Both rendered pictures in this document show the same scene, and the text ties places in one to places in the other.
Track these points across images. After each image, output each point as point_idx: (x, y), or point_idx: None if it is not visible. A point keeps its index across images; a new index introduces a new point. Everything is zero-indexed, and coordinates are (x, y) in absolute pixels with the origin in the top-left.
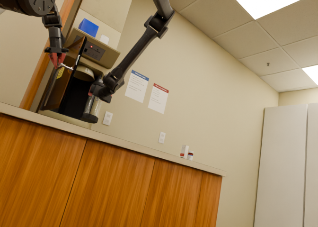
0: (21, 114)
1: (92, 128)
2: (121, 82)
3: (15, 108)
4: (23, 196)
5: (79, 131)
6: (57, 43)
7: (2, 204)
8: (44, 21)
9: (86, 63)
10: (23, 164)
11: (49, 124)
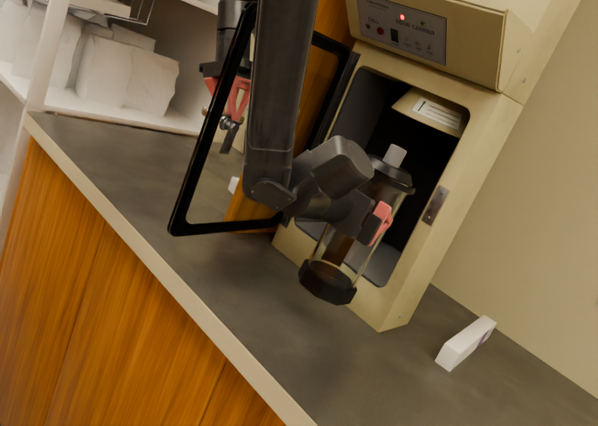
0: (126, 237)
1: (548, 309)
2: (339, 170)
3: (123, 221)
4: (124, 411)
5: (200, 318)
6: (220, 49)
7: (104, 401)
8: None
9: (414, 82)
10: (131, 343)
11: (157, 274)
